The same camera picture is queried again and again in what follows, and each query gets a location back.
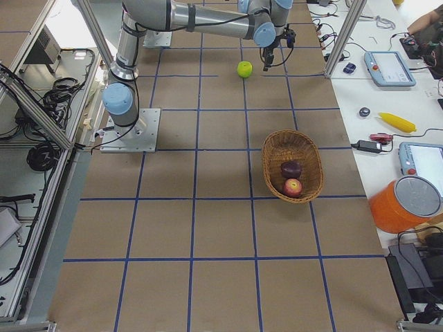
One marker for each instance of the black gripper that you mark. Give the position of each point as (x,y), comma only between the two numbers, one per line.
(268,54)

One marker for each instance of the green apple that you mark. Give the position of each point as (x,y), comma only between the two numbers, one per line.
(244,69)

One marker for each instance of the dark red apple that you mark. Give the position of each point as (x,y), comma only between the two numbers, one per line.
(291,169)

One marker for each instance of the red yellow apple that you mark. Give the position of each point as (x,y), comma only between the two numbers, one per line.
(292,188)

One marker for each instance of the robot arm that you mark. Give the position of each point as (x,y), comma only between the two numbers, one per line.
(264,22)

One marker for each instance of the woven wicker basket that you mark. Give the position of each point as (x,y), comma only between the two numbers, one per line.
(287,145)

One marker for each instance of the upper teach pendant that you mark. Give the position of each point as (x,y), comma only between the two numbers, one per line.
(388,69)

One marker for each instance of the teach pendant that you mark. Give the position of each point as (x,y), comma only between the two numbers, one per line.
(420,159)
(388,69)

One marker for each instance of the black power adapter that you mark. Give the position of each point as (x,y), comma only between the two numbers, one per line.
(368,146)

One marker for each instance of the yellow toy corn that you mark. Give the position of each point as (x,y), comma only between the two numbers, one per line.
(398,122)

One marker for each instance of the lower teach pendant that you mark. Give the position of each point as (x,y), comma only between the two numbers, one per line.
(420,159)

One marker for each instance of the orange bucket with grey lid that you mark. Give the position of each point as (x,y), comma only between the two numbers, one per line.
(405,203)

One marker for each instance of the aluminium frame post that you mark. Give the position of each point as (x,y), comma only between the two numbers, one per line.
(344,34)

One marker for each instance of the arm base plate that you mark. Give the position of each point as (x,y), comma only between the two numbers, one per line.
(157,39)
(141,138)

